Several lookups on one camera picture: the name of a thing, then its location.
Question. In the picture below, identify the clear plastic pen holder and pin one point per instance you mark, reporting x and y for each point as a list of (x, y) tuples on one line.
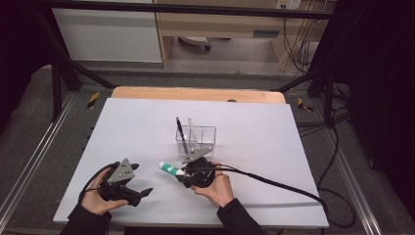
[(205, 140)]

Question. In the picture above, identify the wall socket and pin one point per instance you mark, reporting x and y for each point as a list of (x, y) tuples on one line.
[(288, 4)]

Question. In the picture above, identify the white table board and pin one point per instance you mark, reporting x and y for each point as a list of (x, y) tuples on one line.
[(261, 147)]

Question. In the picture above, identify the person's left hand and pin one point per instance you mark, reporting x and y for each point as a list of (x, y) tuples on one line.
[(93, 200)]

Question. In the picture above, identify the black pen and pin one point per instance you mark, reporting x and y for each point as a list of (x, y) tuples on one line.
[(181, 133)]

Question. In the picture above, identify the person's right hand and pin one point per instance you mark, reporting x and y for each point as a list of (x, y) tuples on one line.
[(220, 191)]

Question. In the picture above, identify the aluminium floor rail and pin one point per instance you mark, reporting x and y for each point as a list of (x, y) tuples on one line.
[(39, 153), (355, 186)]

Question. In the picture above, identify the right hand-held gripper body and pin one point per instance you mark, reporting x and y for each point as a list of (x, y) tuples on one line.
[(202, 173)]

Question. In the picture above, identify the white green glue stick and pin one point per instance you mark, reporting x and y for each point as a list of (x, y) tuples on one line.
[(168, 167)]

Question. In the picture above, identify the yellow black floor tape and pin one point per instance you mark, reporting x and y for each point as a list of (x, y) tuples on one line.
[(93, 100), (303, 105)]

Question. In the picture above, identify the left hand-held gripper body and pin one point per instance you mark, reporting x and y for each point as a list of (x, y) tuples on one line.
[(119, 182)]

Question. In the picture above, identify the black metal frame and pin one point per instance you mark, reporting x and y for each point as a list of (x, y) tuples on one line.
[(195, 9)]

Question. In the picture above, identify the black curtain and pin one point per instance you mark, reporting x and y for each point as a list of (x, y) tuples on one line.
[(19, 49), (385, 98)]

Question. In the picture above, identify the light wooden desk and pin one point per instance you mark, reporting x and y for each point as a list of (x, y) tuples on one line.
[(221, 23)]

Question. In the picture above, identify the white pen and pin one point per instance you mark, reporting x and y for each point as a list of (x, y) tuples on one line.
[(193, 130)]

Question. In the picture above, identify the white cabinet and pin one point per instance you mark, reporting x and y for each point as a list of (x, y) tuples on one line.
[(107, 36)]

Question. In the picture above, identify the wooden table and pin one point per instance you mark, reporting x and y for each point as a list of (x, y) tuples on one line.
[(195, 94)]

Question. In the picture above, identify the office chair base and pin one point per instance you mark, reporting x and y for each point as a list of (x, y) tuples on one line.
[(195, 40)]

